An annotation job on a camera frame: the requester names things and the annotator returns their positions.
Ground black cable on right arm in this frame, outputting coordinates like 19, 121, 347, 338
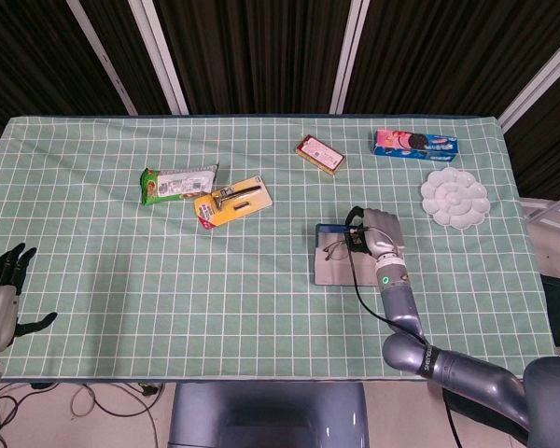
343, 225, 430, 349

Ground black pleated curtain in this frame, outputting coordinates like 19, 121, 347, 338
0, 0, 560, 197

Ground small red yellow box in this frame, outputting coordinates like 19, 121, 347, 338
294, 133, 346, 177

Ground blue cookie box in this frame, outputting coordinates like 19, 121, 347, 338
371, 129, 460, 163

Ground dark blue glasses case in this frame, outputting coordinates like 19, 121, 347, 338
313, 222, 380, 286

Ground white flower paint palette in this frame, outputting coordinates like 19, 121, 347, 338
419, 168, 491, 231

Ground wire-frame eyeglasses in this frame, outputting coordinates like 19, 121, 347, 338
322, 235, 357, 262

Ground green snack packet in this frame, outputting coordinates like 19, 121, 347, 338
139, 161, 220, 206

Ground white metal rack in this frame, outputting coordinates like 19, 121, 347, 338
520, 193, 560, 234

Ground white frame post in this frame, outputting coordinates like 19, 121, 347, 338
66, 0, 139, 116
127, 0, 190, 116
329, 0, 371, 115
497, 35, 560, 134

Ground grey floor cable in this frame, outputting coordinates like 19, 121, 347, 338
69, 381, 165, 419

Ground grey blue robot torso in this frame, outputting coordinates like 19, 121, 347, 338
167, 382, 370, 448

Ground razor on yellow card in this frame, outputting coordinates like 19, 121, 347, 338
193, 175, 274, 231

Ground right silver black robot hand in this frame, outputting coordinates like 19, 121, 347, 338
344, 205, 407, 259

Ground green white grid tablecloth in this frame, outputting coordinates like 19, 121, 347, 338
0, 115, 557, 382

